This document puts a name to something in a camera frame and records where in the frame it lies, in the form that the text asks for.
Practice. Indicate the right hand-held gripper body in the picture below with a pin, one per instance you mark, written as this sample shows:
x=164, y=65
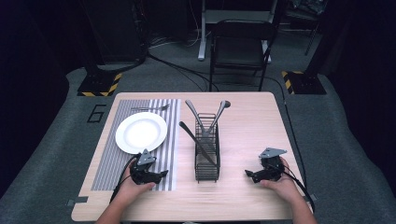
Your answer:
x=271, y=168

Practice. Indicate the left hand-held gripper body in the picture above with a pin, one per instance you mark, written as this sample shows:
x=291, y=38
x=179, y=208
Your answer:
x=141, y=174

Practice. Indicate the person's left hand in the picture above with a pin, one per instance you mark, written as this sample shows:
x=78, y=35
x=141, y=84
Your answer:
x=134, y=188

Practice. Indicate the person's right hand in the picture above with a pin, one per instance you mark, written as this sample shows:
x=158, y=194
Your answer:
x=285, y=186

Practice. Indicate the grey striped placemat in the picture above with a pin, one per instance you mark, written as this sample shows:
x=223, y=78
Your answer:
x=109, y=168

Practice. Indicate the white round plate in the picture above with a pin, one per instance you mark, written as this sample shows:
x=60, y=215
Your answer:
x=141, y=132

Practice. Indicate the silver table knife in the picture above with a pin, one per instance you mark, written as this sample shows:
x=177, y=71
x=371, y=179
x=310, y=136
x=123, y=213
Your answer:
x=194, y=139

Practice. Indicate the grey tape strip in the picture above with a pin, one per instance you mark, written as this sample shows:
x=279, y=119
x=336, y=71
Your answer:
x=77, y=200

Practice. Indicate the silver spoon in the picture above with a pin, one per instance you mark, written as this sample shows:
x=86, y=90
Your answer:
x=221, y=109

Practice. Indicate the black stand base striped edge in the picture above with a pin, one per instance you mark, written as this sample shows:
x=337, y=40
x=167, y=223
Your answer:
x=98, y=84
x=306, y=82

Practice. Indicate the black folding chair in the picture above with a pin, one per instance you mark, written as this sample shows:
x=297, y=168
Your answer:
x=239, y=46

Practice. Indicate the white metal desk frame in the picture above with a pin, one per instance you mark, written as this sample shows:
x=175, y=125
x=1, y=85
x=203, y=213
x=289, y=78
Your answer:
x=204, y=37

